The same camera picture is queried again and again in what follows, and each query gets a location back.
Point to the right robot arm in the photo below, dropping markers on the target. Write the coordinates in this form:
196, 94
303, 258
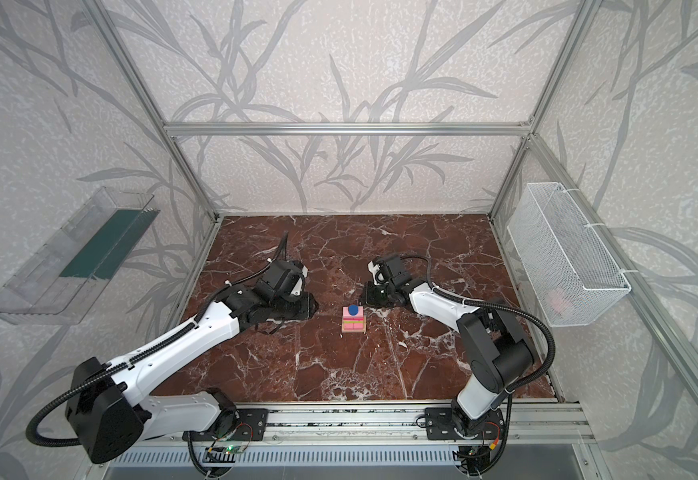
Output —
507, 348

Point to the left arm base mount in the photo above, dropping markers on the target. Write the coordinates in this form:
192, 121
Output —
246, 424

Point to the aluminium frame crossbar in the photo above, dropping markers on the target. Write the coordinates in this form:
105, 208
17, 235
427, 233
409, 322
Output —
177, 129

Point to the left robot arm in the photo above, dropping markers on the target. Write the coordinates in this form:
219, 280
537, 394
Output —
110, 406

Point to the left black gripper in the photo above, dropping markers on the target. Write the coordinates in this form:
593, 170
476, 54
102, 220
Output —
300, 305

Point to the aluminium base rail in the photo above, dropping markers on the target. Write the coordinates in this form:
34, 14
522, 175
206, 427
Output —
375, 423

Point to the light pink long block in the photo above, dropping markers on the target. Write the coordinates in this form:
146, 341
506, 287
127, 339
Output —
347, 316

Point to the clear plastic wall tray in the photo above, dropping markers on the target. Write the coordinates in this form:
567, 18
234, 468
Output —
60, 283

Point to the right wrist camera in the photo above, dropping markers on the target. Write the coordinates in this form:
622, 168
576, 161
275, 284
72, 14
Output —
374, 270

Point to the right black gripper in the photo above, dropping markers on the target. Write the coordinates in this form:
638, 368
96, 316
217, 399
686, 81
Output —
378, 297

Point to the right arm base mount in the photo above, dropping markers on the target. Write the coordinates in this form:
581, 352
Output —
453, 424

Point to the pink item in basket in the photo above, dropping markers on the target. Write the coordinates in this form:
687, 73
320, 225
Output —
559, 302

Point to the white wire basket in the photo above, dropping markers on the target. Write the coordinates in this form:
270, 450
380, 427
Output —
560, 248

